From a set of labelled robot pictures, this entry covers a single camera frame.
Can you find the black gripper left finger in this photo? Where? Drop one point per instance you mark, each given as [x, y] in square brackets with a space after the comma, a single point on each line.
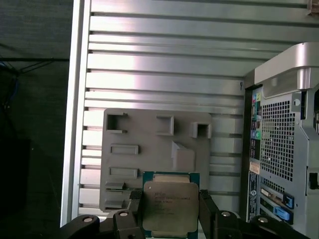
[124, 221]

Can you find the silver PC case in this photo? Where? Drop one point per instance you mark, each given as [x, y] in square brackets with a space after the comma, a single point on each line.
[279, 139]

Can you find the grey plastic parts rack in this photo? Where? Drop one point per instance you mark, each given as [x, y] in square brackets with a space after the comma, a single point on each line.
[154, 149]

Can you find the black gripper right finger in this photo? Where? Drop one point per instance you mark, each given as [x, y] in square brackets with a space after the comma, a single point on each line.
[219, 224]

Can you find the silver green CPU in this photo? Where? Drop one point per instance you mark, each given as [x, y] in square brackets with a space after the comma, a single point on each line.
[169, 199]

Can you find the green RAM stick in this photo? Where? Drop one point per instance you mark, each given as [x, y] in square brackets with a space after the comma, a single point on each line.
[116, 190]

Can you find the orange case label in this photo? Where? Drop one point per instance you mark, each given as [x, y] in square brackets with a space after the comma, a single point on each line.
[254, 168]

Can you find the blue card clip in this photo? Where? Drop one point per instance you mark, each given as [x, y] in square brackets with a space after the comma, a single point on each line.
[282, 214]
[289, 200]

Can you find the small black hook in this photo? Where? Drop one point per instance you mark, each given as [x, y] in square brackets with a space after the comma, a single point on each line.
[241, 85]

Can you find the aluminium table edge rail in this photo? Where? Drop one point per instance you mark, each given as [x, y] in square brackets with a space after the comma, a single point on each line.
[74, 99]

